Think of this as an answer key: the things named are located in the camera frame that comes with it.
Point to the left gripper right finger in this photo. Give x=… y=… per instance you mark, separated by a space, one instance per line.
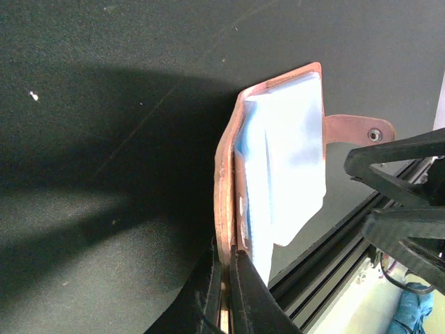
x=252 y=307

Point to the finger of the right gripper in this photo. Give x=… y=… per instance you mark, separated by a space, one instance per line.
x=380 y=166
x=412 y=236

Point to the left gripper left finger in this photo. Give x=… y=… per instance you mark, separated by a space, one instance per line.
x=196 y=308

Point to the brown leather card holder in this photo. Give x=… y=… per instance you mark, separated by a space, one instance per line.
x=270 y=172

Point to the blue cloth under table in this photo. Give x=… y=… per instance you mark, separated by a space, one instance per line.
x=413 y=309

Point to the black aluminium front rail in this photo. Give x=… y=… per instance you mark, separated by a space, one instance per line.
x=314 y=269

